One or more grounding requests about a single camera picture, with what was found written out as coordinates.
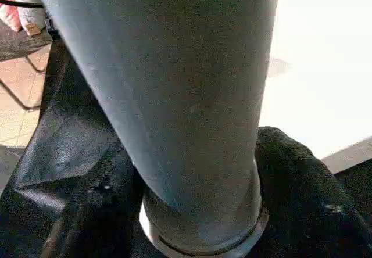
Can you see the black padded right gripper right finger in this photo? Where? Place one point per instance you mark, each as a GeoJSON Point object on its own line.
{"type": "Point", "coordinates": [308, 200]}

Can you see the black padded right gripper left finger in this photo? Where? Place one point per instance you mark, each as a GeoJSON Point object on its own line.
{"type": "Point", "coordinates": [96, 211]}

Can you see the white plastic table top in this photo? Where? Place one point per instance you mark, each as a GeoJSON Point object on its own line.
{"type": "Point", "coordinates": [325, 66]}

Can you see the white plastic table leg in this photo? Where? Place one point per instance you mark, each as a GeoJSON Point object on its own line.
{"type": "Point", "coordinates": [174, 95]}

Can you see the black work mat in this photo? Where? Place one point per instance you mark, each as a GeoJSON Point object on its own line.
{"type": "Point", "coordinates": [67, 141]}

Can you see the brown woven fabric item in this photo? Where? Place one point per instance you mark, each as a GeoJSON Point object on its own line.
{"type": "Point", "coordinates": [20, 41]}

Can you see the pink quilted fabric item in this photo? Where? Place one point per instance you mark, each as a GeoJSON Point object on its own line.
{"type": "Point", "coordinates": [10, 14]}

